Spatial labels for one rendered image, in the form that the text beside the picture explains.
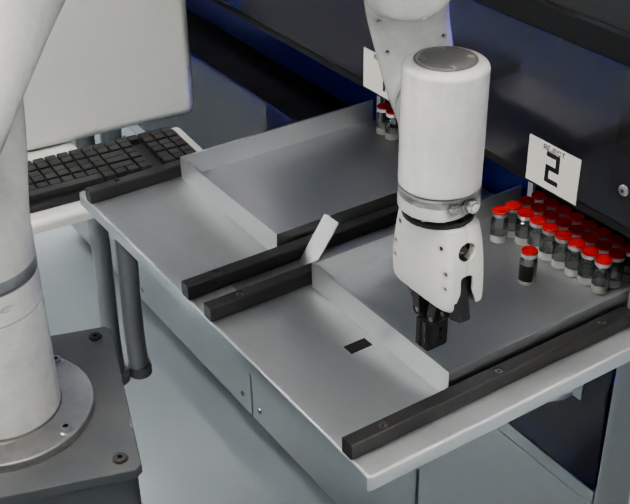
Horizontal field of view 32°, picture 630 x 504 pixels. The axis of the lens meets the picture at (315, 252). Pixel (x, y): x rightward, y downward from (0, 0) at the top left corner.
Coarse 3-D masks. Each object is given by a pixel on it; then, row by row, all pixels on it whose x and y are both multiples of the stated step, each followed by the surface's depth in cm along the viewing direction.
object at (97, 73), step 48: (96, 0) 178; (144, 0) 182; (48, 48) 178; (96, 48) 182; (144, 48) 186; (48, 96) 181; (96, 96) 186; (144, 96) 190; (192, 96) 196; (48, 144) 186
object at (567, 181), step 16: (544, 144) 131; (528, 160) 135; (544, 160) 132; (560, 160) 130; (576, 160) 128; (528, 176) 136; (560, 176) 131; (576, 176) 128; (560, 192) 132; (576, 192) 129
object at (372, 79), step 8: (368, 56) 157; (368, 64) 157; (376, 64) 156; (368, 72) 158; (376, 72) 156; (368, 80) 158; (376, 80) 157; (368, 88) 159; (376, 88) 157; (384, 96) 156
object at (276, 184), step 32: (288, 128) 167; (320, 128) 170; (352, 128) 173; (192, 160) 159; (224, 160) 163; (256, 160) 164; (288, 160) 164; (320, 160) 164; (352, 160) 164; (384, 160) 164; (224, 192) 149; (256, 192) 156; (288, 192) 156; (320, 192) 156; (352, 192) 156; (384, 192) 155; (256, 224) 144; (288, 224) 148
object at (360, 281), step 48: (384, 240) 139; (336, 288) 131; (384, 288) 135; (528, 288) 135; (576, 288) 135; (624, 288) 135; (384, 336) 125; (480, 336) 127; (528, 336) 121; (432, 384) 119
